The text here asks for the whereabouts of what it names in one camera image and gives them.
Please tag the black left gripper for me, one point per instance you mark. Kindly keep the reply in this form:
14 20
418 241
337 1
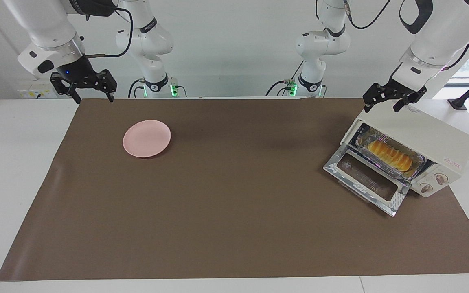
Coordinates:
389 90

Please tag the aluminium foil tray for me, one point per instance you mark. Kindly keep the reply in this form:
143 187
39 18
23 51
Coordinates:
362 138

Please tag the brown table mat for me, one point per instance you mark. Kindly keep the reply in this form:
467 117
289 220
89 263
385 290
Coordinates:
234 228

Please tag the glazed bread roll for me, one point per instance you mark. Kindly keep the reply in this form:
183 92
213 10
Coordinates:
389 155

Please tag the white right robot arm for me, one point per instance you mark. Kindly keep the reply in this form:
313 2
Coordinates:
47 28

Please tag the beige oven control knob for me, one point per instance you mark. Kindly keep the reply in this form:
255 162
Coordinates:
426 188
441 179

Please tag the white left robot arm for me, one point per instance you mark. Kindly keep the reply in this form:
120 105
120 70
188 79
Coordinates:
438 40

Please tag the green lit base connector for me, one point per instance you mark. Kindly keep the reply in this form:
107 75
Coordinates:
293 89
173 90

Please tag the pink round plate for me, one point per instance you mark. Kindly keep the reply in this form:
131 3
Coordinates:
147 138

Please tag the glass oven door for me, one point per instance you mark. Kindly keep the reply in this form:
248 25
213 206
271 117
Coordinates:
397 200

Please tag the white wall socket box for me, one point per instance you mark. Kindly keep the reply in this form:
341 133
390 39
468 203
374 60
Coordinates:
35 91

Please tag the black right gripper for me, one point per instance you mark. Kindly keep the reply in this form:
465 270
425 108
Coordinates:
77 75

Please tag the white toaster oven body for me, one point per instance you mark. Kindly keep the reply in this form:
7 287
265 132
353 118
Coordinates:
434 130

